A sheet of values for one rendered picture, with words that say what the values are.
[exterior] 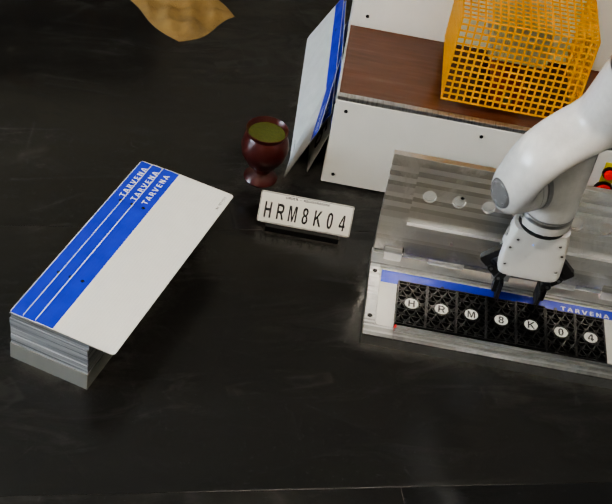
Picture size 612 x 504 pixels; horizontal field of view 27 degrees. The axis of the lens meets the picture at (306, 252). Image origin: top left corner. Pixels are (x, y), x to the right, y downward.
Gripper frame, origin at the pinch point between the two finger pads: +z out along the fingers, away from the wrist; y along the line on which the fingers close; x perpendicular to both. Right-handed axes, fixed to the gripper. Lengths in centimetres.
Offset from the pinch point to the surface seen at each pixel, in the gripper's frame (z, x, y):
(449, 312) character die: 1.0, -7.1, -11.0
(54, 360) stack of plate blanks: 1, -32, -69
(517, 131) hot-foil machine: -15.1, 22.6, -3.9
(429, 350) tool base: 3.0, -14.2, -13.5
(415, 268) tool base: 1.9, 2.7, -16.9
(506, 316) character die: 1.0, -5.5, -1.7
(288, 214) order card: 1.0, 9.2, -39.5
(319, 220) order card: 1.0, 9.2, -34.1
